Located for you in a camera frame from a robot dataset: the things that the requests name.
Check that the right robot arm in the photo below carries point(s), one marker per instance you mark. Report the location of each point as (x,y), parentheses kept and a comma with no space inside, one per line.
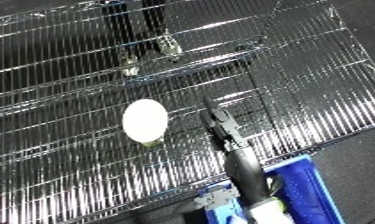
(248,176)

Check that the white paper cup green band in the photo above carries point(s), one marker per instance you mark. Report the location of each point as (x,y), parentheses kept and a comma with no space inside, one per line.
(145,120)

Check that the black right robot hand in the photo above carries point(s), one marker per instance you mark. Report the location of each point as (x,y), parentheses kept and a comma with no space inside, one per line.
(226,128)

